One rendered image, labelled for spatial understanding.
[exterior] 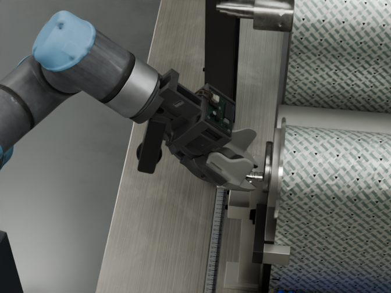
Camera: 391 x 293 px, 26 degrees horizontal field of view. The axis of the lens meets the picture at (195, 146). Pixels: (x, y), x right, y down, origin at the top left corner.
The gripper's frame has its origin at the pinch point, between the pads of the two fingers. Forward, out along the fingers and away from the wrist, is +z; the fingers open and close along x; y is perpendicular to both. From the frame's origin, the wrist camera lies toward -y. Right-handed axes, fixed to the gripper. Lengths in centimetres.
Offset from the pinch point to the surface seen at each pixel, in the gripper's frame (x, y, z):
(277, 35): 72, -25, 25
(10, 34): 167, -159, 4
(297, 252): -4.2, -3.5, 14.2
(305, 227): -4.2, 1.8, 10.5
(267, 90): 54, -25, 24
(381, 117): 15.6, 11.5, 16.6
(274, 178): -2.6, 5.0, 1.2
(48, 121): 122, -143, 24
